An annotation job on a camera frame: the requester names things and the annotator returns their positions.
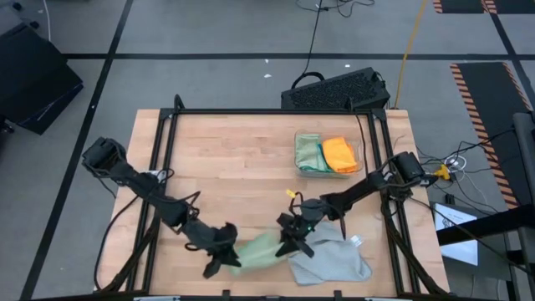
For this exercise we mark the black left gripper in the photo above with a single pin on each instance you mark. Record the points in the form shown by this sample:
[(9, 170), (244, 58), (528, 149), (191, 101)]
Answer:
[(223, 246)]

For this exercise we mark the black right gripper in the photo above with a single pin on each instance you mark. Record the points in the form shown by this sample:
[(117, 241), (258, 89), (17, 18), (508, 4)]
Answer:
[(301, 228)]

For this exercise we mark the pale green microfiber towel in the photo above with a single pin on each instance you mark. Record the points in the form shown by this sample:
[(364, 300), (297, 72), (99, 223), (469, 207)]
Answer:
[(307, 152), (259, 253)]

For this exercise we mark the grey waffle microfiber towel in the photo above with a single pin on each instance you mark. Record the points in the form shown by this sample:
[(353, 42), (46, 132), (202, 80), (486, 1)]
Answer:
[(338, 263)]

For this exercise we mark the orange microfiber towel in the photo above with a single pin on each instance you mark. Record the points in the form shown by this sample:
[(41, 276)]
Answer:
[(338, 154)]

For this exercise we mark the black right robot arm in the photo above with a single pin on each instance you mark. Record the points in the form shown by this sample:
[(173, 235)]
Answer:
[(363, 190)]

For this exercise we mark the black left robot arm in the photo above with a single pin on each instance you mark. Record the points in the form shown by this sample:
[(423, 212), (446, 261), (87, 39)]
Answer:
[(146, 188)]

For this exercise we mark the clear plastic bin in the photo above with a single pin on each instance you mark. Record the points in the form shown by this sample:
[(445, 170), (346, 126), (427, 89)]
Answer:
[(328, 174)]

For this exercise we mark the silver metal bar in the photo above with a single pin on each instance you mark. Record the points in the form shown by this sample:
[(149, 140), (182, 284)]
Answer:
[(156, 299), (388, 299)]

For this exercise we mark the black perforated computer case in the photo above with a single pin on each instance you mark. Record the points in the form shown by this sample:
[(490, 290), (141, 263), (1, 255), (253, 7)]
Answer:
[(334, 90)]

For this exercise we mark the white printed sheet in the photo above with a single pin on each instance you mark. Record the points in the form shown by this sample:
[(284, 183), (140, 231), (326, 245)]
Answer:
[(455, 251)]

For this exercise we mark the black metal beam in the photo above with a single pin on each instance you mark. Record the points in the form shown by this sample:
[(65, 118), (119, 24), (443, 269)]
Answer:
[(485, 226)]

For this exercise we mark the black hazard-striped floor mat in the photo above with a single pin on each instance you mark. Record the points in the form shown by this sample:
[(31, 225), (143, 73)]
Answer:
[(460, 5), (489, 96), (514, 5)]

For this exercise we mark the black equipment case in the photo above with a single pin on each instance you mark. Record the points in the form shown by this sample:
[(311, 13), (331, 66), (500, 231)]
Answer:
[(33, 79)]

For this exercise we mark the black aluminium table frame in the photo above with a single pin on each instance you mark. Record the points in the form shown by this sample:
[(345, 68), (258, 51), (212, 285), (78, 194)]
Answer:
[(271, 111)]

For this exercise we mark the grey metal post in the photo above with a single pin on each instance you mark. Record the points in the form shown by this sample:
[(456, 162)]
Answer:
[(526, 159)]

